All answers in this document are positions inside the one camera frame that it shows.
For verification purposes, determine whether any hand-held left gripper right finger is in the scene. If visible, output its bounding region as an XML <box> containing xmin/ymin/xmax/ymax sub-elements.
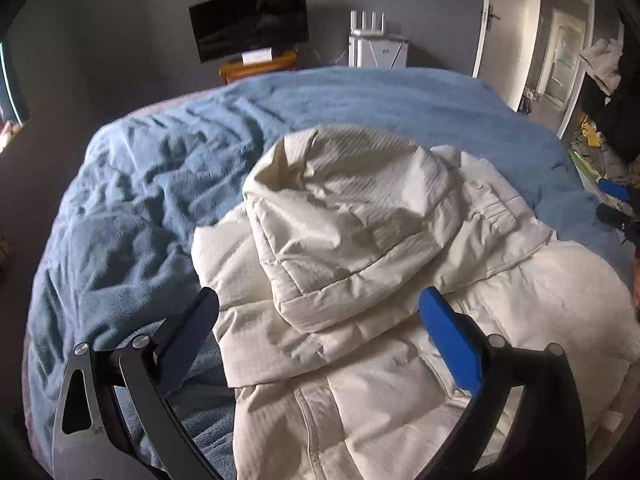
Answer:
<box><xmin>418</xmin><ymin>286</ymin><xmax>588</xmax><ymax>480</ymax></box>

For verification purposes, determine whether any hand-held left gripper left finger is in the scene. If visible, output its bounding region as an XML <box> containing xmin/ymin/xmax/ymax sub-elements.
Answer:
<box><xmin>51</xmin><ymin>287</ymin><xmax>223</xmax><ymax>480</ymax></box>

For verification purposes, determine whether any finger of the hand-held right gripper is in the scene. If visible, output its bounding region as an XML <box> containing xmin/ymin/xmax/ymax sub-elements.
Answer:
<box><xmin>595</xmin><ymin>203</ymin><xmax>628</xmax><ymax>228</ymax></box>
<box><xmin>598</xmin><ymin>178</ymin><xmax>640</xmax><ymax>206</ymax></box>

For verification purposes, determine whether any cream hooded puffer jacket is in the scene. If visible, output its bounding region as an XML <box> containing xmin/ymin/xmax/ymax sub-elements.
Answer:
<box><xmin>191</xmin><ymin>126</ymin><xmax>638</xmax><ymax>480</ymax></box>

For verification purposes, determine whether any pile of pale clothes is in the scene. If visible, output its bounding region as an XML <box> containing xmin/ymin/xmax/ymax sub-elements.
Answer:
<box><xmin>580</xmin><ymin>37</ymin><xmax>627</xmax><ymax>97</ymax></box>

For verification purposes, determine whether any green and yellow clutter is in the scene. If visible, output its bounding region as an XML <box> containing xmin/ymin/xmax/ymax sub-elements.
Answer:
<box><xmin>570</xmin><ymin>111</ymin><xmax>608</xmax><ymax>181</ymax></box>

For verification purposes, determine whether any blue fleece blanket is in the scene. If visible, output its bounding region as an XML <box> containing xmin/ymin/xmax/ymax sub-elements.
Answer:
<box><xmin>22</xmin><ymin>66</ymin><xmax>636</xmax><ymax>480</ymax></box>

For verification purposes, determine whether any white door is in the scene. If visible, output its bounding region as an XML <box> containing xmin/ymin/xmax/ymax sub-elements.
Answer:
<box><xmin>472</xmin><ymin>0</ymin><xmax>545</xmax><ymax>98</ymax></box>

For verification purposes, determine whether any wooden television stand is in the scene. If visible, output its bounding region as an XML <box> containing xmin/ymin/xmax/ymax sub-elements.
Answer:
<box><xmin>219</xmin><ymin>50</ymin><xmax>299</xmax><ymax>85</ymax></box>

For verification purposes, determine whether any white cabinet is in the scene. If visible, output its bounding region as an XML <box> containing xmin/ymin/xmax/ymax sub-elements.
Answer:
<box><xmin>348</xmin><ymin>34</ymin><xmax>411</xmax><ymax>69</ymax></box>

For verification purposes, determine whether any white router with antennas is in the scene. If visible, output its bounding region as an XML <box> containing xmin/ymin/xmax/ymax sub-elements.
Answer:
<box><xmin>349</xmin><ymin>9</ymin><xmax>389</xmax><ymax>37</ymax></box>

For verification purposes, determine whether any teal curtain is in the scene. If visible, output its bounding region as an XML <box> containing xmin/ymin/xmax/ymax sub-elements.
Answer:
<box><xmin>0</xmin><ymin>41</ymin><xmax>29</xmax><ymax>126</ymax></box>

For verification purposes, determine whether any black flat screen television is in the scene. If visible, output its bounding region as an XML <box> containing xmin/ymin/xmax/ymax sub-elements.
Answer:
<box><xmin>189</xmin><ymin>0</ymin><xmax>308</xmax><ymax>64</ymax></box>

